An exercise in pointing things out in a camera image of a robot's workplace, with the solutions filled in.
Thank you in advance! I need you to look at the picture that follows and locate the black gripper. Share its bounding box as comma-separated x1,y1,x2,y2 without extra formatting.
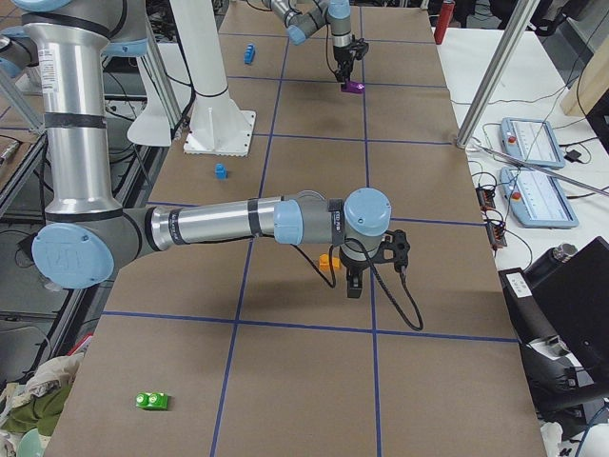
339,229,410,299
333,36,369,85

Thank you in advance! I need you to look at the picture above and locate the purple block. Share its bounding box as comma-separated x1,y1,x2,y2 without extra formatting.
340,81,365,94

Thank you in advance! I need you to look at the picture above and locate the orange trapezoid block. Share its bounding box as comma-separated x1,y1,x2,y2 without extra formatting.
318,254,342,272

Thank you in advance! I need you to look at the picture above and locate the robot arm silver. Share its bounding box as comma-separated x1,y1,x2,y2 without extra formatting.
12,1,410,299
246,0,369,94

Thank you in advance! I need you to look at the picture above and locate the blue block far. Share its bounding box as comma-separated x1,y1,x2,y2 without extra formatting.
244,43,256,65

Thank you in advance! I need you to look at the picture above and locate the red fire extinguisher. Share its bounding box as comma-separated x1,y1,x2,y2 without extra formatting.
434,0,455,45

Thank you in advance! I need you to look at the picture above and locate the brown paper table cover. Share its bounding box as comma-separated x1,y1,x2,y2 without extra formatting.
47,3,545,456

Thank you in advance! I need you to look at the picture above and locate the lower teach pendant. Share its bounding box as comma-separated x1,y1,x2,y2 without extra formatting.
499,167,579,229

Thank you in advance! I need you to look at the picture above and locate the teach pendant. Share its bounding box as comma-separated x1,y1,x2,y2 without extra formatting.
500,117,565,169
499,167,579,229

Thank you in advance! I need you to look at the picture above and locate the upper teach pendant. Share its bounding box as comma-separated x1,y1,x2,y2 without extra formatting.
500,117,565,169

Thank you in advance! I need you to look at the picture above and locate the green double block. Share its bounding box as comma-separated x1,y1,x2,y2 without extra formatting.
134,391,170,410

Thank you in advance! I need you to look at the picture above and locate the green cloth bag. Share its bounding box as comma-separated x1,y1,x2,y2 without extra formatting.
0,354,85,457

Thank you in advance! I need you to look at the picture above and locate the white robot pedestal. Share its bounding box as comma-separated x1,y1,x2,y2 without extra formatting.
170,0,256,156

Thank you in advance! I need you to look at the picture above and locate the aluminium frame post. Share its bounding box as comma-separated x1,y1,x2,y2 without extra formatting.
456,0,540,149

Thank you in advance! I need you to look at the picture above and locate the blue block near pedestal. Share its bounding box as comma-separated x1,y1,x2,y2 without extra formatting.
214,163,228,180

